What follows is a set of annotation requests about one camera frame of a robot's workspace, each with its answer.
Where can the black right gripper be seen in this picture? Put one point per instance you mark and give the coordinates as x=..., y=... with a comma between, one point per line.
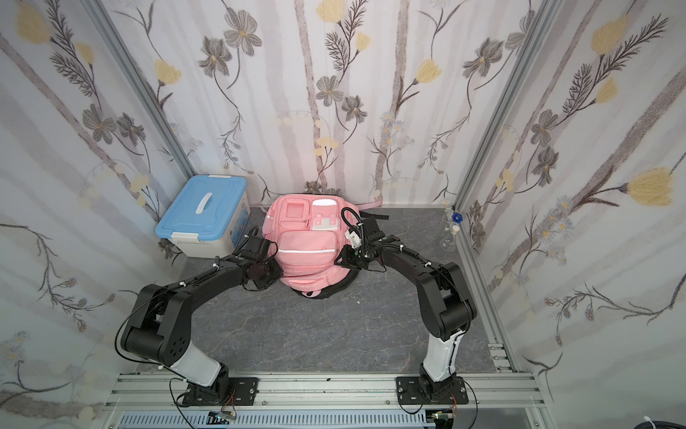
x=347, y=255

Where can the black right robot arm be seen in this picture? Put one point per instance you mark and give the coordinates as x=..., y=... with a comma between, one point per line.
x=445, y=302

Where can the clear glass flask blue cap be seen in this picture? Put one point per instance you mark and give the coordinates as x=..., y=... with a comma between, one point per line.
x=452, y=226

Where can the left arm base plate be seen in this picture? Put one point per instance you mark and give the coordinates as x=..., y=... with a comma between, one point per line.
x=239, y=391

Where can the pink school backpack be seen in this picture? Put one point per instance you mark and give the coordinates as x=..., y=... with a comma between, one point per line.
x=309, y=232

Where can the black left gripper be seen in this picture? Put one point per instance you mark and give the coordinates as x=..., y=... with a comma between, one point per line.
x=278, y=273

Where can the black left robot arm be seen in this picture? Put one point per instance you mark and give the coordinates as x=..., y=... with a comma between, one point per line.
x=159, y=327

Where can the blue lidded storage box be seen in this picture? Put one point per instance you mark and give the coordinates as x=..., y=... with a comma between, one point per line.
x=208, y=217

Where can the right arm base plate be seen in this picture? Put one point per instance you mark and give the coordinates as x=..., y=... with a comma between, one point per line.
x=420, y=390

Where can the aluminium front rail frame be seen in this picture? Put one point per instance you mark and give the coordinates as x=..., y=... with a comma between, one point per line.
x=495, y=400

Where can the white slotted cable duct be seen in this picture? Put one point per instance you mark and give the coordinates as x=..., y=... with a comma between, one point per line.
x=275, y=419

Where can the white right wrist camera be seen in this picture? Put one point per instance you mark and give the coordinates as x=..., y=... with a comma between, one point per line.
x=354, y=239

